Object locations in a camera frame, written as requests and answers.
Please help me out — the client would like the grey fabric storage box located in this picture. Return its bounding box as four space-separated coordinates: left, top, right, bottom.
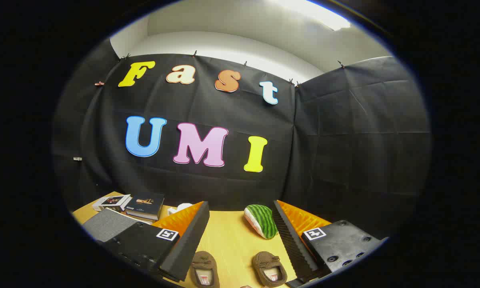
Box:
82 208 138 243

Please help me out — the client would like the brown fuzzy slipper shoe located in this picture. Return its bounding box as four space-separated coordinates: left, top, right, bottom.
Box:
252 251 288 288
189 251 220 288

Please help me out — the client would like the watermelon slice plush toy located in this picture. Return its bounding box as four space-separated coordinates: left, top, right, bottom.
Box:
244 204 279 240

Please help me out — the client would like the white cartoon face plush toy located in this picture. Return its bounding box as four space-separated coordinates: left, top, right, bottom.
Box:
167 203 193 216

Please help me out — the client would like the brown book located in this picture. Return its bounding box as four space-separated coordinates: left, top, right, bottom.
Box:
120 211 157 225

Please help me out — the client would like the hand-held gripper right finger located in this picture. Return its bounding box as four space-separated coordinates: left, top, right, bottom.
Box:
273 199 389 286

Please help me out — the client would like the white book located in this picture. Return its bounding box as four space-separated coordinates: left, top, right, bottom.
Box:
92 194 132 212

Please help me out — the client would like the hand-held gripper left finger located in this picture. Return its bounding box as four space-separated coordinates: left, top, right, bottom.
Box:
100 201 210 282

